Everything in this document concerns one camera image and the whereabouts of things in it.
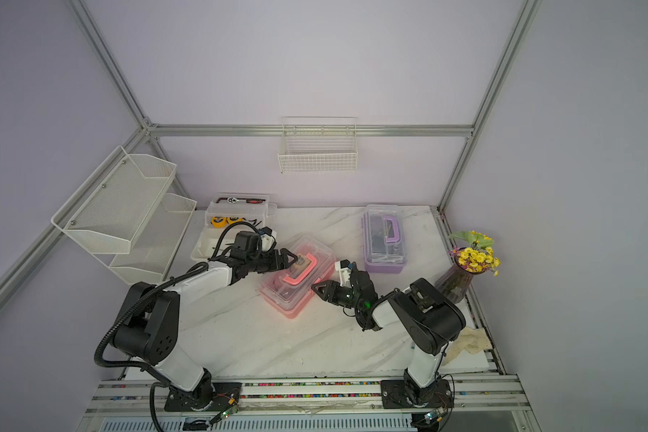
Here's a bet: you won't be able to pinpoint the white two-tier mesh shelf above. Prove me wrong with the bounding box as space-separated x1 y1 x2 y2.
51 147 196 285

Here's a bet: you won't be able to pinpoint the yellow tape measure left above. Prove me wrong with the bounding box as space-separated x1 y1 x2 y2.
210 217 228 229

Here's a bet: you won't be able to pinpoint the purple toolbox clear lid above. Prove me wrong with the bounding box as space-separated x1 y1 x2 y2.
362 204 407 275

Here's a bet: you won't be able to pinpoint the white wire wall basket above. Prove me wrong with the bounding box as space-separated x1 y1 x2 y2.
278 116 358 174

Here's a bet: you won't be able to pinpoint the yellow flowers in vase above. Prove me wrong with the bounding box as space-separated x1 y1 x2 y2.
435 230 500 303

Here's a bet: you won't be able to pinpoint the pink toolbox clear lid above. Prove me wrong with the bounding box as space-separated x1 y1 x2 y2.
259 235 337 319

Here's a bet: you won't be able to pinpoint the white toolbox clear lid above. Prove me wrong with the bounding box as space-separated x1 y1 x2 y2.
191 193 277 262

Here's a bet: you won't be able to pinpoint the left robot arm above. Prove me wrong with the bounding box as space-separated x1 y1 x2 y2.
94 221 298 430

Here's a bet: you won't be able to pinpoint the white green work glove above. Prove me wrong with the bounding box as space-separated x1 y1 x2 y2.
443 327 493 365

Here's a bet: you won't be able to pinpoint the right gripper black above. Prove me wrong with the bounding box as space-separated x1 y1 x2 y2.
312 279 364 310

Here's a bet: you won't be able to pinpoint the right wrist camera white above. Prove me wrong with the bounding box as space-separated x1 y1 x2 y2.
335 259 356 288

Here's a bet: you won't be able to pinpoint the ratchet wrench red handle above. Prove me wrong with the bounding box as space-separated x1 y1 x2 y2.
215 196 268 205

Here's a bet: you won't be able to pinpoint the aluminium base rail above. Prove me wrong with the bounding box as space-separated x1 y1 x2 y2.
77 374 540 431

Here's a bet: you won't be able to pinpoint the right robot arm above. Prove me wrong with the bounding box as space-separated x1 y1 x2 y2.
311 261 466 413

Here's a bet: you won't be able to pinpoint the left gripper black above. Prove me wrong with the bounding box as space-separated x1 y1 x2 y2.
248 250 299 277

